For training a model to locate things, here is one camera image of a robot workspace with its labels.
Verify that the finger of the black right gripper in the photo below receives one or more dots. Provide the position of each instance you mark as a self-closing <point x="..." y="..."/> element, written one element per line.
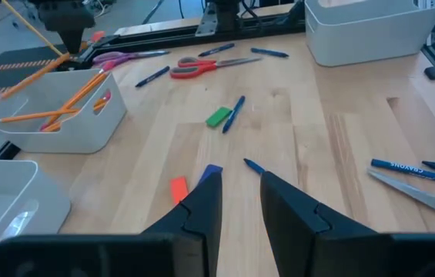
<point x="75" y="38"/>
<point x="67" y="38"/>

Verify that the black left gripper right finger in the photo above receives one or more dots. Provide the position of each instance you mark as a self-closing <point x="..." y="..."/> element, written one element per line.
<point x="317" y="246"/>

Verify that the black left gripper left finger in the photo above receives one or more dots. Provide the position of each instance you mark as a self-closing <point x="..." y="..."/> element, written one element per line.
<point x="186" y="246"/>

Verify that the purple scissors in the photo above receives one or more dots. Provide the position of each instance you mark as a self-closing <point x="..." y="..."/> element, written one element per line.
<point x="113" y="57"/>

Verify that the orange pencil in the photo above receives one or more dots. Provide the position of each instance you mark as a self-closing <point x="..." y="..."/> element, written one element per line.
<point x="101" y="104"/>
<point x="32" y="77"/>
<point x="36" y="115"/>
<point x="78" y="96"/>

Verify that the orange eraser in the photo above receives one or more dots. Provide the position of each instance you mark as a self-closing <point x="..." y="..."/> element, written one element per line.
<point x="179" y="189"/>

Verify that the purple eraser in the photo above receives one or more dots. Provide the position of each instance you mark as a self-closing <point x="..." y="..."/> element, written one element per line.
<point x="209" y="171"/>

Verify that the black and red scissors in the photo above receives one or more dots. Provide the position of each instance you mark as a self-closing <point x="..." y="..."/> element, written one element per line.
<point x="432" y="200"/>

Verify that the green eraser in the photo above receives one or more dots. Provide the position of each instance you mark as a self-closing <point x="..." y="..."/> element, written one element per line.
<point x="219" y="116"/>

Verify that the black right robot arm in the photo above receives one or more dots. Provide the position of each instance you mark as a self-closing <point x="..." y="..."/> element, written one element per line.
<point x="226" y="15"/>

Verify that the black hazard striped mat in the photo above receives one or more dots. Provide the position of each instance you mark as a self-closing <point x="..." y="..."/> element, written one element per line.
<point x="9" y="57"/>

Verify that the grey plastic bin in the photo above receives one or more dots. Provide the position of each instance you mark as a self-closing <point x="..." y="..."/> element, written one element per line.
<point x="86" y="131"/>
<point x="355" y="42"/>
<point x="9" y="184"/>

